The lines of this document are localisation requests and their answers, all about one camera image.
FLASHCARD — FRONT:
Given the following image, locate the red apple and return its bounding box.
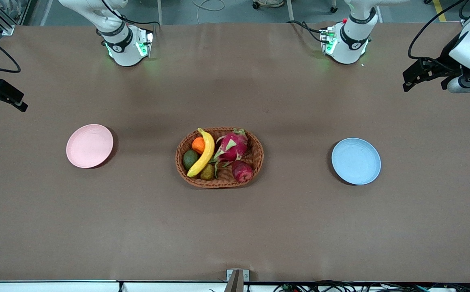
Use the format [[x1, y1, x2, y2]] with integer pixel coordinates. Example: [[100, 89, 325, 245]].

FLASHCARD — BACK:
[[232, 161, 254, 182]]

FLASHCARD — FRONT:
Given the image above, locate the yellow banana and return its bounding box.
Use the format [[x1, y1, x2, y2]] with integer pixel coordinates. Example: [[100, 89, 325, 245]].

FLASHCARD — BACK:
[[187, 128, 215, 178]]

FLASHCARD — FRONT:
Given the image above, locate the pink plate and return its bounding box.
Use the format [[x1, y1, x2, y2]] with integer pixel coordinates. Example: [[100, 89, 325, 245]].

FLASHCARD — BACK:
[[66, 124, 114, 168]]

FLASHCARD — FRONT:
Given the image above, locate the light blue plate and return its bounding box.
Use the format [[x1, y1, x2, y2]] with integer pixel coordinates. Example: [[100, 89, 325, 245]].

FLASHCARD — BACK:
[[331, 138, 381, 185]]

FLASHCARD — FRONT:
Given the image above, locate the brown wicker basket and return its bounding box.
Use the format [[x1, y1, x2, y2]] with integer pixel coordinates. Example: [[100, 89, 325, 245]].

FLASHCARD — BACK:
[[175, 127, 265, 189]]

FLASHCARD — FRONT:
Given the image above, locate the pink dragon fruit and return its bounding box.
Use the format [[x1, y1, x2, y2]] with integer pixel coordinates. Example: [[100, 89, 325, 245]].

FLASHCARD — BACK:
[[213, 128, 249, 179]]

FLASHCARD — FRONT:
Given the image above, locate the green avocado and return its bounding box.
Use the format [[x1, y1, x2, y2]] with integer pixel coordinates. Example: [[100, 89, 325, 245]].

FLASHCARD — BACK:
[[183, 149, 199, 171]]

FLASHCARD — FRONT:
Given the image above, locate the brown table cover sheet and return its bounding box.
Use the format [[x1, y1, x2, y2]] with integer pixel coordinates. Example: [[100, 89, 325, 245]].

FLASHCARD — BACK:
[[0, 21, 470, 283]]

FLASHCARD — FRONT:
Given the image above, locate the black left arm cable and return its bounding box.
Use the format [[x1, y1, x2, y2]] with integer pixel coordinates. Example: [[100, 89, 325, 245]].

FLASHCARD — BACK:
[[408, 0, 468, 65]]

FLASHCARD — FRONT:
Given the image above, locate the black left base cable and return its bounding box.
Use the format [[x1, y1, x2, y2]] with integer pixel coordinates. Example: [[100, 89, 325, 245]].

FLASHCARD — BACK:
[[287, 19, 327, 43]]

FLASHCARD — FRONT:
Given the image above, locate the black base cable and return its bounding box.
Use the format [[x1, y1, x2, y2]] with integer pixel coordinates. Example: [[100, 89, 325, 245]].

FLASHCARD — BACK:
[[99, 0, 162, 29], [287, 19, 327, 43]]

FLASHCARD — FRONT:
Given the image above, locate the black right base cable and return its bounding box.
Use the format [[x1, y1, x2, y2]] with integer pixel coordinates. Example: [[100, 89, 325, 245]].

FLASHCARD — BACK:
[[99, 0, 162, 29]]

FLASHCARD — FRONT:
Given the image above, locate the white floor cable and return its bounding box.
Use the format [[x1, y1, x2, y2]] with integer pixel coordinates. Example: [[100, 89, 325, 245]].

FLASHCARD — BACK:
[[192, 0, 226, 24]]

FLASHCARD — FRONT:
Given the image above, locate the black cable bundle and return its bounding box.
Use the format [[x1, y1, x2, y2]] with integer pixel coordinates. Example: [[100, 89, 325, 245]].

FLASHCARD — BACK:
[[273, 281, 470, 292]]

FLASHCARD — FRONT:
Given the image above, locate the aluminium edge bracket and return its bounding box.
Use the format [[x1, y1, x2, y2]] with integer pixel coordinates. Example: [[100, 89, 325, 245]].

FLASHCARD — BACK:
[[226, 269, 250, 292]]

